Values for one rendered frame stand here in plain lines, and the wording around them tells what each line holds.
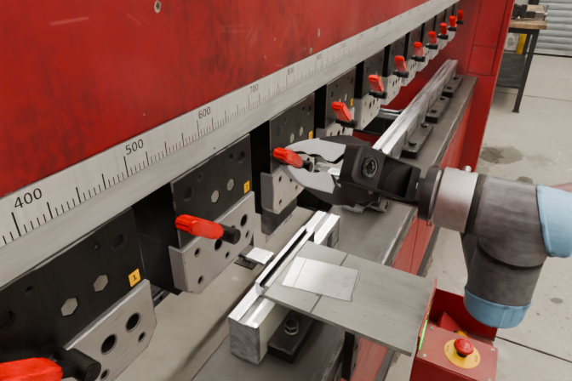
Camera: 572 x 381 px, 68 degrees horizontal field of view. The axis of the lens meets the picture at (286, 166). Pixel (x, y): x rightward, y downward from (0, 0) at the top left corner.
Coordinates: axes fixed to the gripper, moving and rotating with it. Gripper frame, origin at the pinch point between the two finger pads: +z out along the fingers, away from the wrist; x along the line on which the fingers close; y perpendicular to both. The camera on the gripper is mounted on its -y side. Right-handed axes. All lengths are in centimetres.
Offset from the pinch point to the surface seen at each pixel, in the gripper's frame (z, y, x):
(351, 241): 2, 56, -10
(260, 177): 4.6, 2.2, -3.5
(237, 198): 2.8, -5.6, -7.6
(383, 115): 25, 140, 50
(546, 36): -60, 673, 383
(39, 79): 2.8, -35.7, -3.7
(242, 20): 2.9, -16.2, 11.8
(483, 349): -32, 53, -23
